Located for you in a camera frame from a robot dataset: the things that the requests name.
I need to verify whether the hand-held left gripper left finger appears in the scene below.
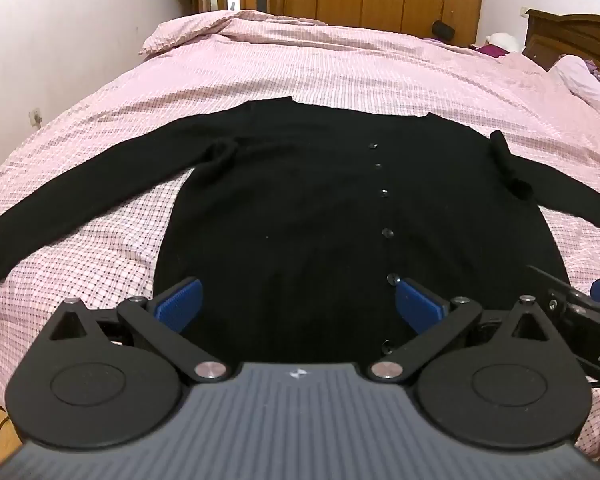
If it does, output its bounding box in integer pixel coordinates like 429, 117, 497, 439
47, 277, 229, 385

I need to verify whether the pink checked blanket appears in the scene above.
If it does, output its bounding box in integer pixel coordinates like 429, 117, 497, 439
0, 8, 600, 466

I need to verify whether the dark wooden headboard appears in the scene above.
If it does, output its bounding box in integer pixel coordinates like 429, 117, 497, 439
524, 8, 600, 81

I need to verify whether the white plush toy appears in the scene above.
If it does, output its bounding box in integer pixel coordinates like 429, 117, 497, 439
485, 33, 523, 53

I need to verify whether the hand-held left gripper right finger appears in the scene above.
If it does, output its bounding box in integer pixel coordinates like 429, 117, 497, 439
370, 277, 556, 383

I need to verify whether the black buttoned cardigan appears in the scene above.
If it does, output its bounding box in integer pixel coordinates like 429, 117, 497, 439
0, 96, 600, 366

